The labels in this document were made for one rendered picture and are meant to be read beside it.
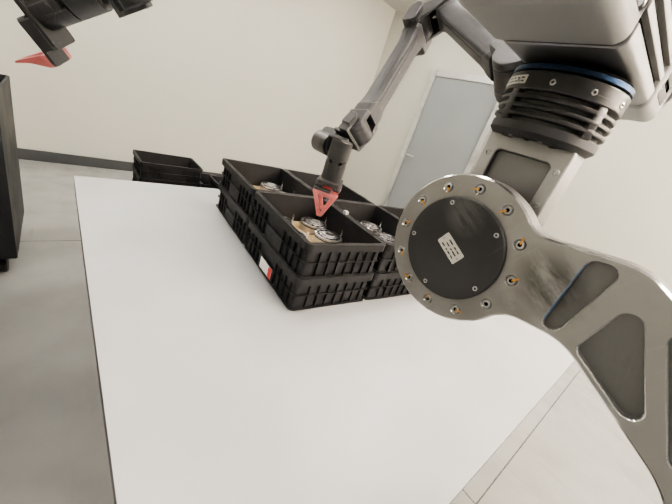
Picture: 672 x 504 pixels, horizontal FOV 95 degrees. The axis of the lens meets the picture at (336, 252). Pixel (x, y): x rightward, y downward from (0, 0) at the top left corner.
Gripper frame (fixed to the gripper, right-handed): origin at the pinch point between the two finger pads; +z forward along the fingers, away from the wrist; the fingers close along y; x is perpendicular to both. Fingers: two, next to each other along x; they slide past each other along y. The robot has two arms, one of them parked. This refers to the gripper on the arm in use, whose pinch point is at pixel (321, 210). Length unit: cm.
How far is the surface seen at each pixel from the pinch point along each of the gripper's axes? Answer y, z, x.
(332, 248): 6.6, 7.3, 6.6
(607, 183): -221, -46, 222
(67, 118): -204, 57, -272
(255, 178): -58, 13, -39
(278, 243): -0.2, 14.3, -9.4
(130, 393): 48, 30, -19
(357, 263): -2.5, 13.1, 15.4
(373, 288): -9.3, 23.0, 24.4
